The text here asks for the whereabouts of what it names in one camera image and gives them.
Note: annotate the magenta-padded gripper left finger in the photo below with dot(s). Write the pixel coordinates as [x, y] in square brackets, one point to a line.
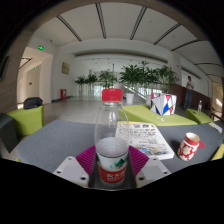
[71, 170]

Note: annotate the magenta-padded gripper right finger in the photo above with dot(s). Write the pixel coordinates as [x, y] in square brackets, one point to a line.
[151, 170]

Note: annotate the clear red-capped water bottle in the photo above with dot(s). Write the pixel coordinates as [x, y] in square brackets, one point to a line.
[111, 150]

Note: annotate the printed magazine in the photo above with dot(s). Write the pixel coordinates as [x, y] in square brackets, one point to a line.
[146, 138]

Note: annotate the red and white patterned mug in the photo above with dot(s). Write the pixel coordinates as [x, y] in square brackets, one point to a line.
[187, 148]

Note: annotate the wide lime green low table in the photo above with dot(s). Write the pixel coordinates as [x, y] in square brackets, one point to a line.
[143, 115]

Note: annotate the flat round red coaster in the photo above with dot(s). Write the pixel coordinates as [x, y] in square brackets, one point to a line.
[202, 144]

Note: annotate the white red blue geometric box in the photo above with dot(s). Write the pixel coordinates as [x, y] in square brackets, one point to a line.
[163, 105]

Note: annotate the lime green seat block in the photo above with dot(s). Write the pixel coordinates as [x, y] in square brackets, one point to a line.
[26, 121]

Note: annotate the small lime green low table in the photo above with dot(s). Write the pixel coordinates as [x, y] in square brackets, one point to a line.
[196, 118]

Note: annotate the dark grey chair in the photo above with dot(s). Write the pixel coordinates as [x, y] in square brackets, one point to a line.
[7, 133]

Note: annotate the red floor cabinet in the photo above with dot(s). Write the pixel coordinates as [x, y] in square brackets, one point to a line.
[63, 94]

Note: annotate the black bag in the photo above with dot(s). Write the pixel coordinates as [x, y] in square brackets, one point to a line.
[32, 102]

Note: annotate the small clear plastic bottle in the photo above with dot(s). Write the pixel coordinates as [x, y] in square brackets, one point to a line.
[199, 108]

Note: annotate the person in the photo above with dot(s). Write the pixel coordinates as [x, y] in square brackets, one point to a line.
[189, 93]

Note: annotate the group of potted green plants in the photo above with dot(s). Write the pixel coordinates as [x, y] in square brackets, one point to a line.
[133, 76]

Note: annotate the green exit sign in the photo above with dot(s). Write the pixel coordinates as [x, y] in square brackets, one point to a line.
[40, 47]

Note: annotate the framed wall picture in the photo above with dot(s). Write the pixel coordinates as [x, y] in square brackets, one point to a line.
[65, 68]

